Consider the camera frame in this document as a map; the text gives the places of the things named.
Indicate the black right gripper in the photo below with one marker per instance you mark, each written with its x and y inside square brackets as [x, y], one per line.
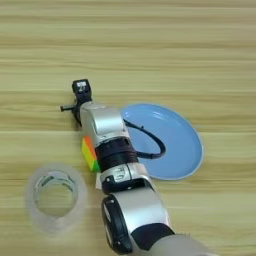
[77, 106]

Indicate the blue round plate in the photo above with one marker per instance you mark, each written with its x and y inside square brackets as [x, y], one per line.
[180, 143]

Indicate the clear tape roll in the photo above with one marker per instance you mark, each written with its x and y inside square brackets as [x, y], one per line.
[33, 213]

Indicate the colourful puzzle cube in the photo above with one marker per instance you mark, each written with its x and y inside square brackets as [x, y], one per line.
[88, 151]

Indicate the black box with white label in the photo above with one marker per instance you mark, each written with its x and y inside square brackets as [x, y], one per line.
[81, 86]

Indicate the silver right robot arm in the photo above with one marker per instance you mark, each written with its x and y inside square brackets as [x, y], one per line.
[106, 123]

